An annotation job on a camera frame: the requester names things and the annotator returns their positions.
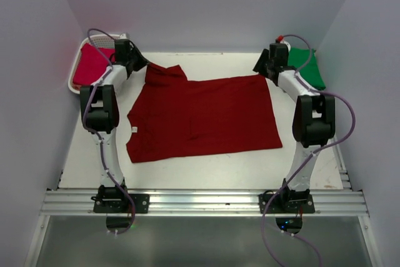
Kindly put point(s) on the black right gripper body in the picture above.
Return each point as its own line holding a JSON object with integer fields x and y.
{"x": 260, "y": 64}

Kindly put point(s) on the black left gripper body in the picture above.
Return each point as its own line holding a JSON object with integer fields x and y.
{"x": 137, "y": 61}

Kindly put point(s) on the dark red t shirt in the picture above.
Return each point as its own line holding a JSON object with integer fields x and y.
{"x": 175, "y": 117}

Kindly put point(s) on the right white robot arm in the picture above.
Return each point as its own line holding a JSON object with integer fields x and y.
{"x": 313, "y": 126}

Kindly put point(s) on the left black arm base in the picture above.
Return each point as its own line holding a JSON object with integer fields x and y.
{"x": 141, "y": 203}

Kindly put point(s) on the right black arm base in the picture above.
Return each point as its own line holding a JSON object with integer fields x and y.
{"x": 292, "y": 202}

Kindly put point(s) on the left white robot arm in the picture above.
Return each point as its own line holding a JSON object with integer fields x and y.
{"x": 100, "y": 117}

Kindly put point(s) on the folded pink t shirt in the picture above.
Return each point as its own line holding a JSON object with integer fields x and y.
{"x": 91, "y": 65}

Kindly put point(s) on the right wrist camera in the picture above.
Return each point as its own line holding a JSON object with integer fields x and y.
{"x": 281, "y": 39}

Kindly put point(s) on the aluminium mounting rail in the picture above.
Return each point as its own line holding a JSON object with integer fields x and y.
{"x": 207, "y": 202}

